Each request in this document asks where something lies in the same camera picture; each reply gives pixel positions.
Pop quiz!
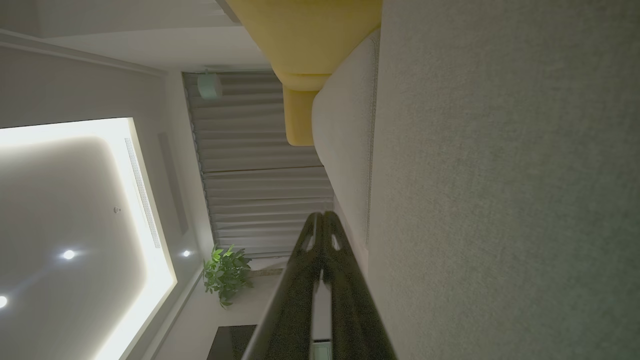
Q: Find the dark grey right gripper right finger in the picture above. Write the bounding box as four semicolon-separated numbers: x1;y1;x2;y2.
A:
323;211;398;360

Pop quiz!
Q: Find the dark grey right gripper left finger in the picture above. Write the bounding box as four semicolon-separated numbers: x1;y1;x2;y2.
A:
242;212;326;360

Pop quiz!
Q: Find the green potted plant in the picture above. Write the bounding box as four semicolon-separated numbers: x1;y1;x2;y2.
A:
202;244;254;309

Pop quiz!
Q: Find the dark flat panel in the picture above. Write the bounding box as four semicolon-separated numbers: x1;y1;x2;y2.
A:
206;325;257;360

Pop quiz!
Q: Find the grey pleated curtain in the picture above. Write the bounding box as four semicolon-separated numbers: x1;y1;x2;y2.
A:
182;71;335;259

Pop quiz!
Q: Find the narrow grey sofa seat cushion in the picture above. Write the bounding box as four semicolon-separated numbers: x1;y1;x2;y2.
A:
311;29;382;273

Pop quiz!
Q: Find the yellow sofa backrest cushion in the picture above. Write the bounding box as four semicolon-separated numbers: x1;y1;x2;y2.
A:
282;84;322;147
226;0;384;92

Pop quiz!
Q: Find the long white air vent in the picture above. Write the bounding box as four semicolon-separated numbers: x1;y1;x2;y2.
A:
124;137;162;249

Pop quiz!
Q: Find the large grey sofa seat cushion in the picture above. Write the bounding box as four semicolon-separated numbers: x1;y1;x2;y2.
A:
366;0;640;360

